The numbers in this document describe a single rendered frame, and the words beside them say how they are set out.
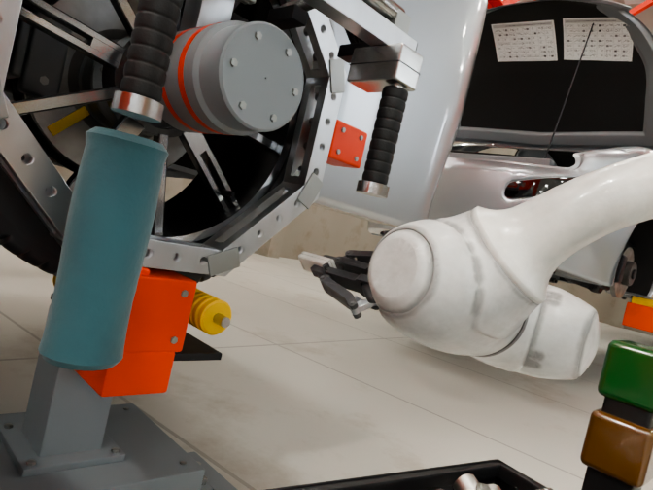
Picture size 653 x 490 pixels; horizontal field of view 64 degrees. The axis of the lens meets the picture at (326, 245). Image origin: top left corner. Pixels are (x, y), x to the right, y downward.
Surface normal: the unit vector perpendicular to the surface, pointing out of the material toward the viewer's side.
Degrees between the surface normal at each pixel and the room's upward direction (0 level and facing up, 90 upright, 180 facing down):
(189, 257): 90
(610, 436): 90
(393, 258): 88
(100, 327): 89
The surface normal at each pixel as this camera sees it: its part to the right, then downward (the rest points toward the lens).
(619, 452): -0.68, -0.14
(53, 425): 0.69, 0.18
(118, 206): 0.43, 0.12
